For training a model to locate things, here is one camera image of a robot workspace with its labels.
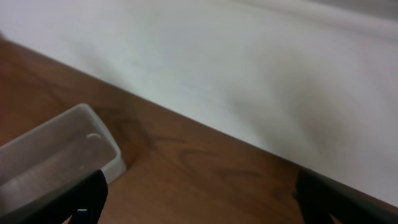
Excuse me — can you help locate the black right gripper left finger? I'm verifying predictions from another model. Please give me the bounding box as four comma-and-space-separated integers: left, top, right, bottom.
1, 170, 108, 224

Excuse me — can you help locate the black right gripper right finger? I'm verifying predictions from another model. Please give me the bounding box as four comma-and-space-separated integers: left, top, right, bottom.
294, 169, 397, 224

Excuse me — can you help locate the clear plastic container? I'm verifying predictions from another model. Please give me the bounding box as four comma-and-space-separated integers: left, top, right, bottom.
1, 103, 127, 215

